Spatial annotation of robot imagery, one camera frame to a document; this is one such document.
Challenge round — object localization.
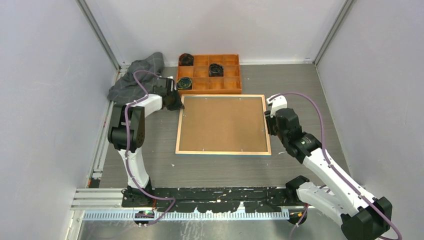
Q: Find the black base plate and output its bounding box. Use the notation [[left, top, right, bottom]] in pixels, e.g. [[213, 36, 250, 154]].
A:
[[121, 186, 306, 213]]

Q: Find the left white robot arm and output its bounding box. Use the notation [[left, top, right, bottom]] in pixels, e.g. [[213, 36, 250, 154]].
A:
[[107, 77, 184, 207]]

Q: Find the black tape roll top left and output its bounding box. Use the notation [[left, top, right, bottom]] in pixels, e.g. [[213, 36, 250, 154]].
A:
[[178, 53, 195, 67]]

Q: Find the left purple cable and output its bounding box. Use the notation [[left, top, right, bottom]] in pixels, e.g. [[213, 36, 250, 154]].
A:
[[122, 69, 177, 227]]

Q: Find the aluminium left rail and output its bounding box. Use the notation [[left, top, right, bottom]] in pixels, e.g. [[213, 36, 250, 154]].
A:
[[86, 64, 128, 188]]

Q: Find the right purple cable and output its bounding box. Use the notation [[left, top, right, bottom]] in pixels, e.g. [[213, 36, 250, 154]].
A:
[[268, 92, 404, 240]]

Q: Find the grey checked cloth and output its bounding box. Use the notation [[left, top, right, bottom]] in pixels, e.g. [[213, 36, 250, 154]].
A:
[[107, 52, 165, 104]]

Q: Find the purple cable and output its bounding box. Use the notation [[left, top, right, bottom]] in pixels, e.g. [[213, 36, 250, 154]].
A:
[[268, 92, 404, 240], [122, 69, 177, 227]]

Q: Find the blue picture frame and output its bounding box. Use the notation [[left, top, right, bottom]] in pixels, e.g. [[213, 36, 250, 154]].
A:
[[175, 94, 272, 156]]

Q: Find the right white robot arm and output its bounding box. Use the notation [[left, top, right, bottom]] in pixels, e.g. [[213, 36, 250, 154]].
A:
[[264, 108, 393, 240]]

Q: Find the aluminium rail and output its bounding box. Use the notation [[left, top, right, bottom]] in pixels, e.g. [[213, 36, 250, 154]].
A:
[[86, 64, 128, 188], [70, 185, 372, 222]]

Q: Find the aluminium front rail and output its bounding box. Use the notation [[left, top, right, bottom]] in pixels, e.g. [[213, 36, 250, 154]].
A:
[[70, 185, 372, 222]]

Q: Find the black tape roll centre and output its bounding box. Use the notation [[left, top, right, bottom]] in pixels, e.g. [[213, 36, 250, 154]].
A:
[[208, 63, 224, 77]]

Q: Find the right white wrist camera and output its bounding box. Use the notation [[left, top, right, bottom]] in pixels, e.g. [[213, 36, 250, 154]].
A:
[[265, 93, 288, 118]]

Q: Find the orange compartment tray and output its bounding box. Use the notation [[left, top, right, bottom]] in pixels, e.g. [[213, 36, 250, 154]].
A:
[[176, 53, 242, 95]]

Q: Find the green black tape roll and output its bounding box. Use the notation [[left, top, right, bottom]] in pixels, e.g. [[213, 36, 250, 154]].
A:
[[177, 77, 193, 90]]

